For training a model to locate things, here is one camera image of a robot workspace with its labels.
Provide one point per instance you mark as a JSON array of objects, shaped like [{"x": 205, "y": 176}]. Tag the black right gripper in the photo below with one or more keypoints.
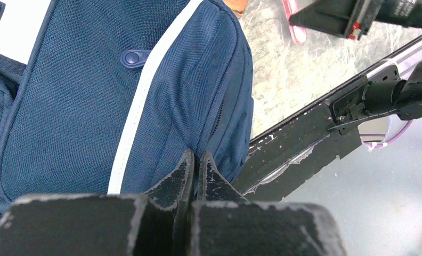
[{"x": 343, "y": 18}]

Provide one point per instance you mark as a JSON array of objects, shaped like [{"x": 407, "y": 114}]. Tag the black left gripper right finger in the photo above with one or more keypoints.
[{"x": 223, "y": 222}]

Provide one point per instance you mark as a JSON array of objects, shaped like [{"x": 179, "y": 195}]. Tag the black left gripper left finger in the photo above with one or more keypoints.
[{"x": 152, "y": 223}]

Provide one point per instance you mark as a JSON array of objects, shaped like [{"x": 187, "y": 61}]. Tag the pink highlighter pen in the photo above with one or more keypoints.
[{"x": 298, "y": 34}]

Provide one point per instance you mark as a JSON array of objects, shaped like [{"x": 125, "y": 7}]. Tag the navy blue student backpack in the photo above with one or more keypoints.
[{"x": 114, "y": 92}]

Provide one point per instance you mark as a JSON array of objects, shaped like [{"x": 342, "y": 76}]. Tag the brown wooden base board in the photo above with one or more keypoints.
[{"x": 238, "y": 7}]

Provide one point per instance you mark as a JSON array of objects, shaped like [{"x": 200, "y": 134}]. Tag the black front rail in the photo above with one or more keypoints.
[{"x": 283, "y": 157}]

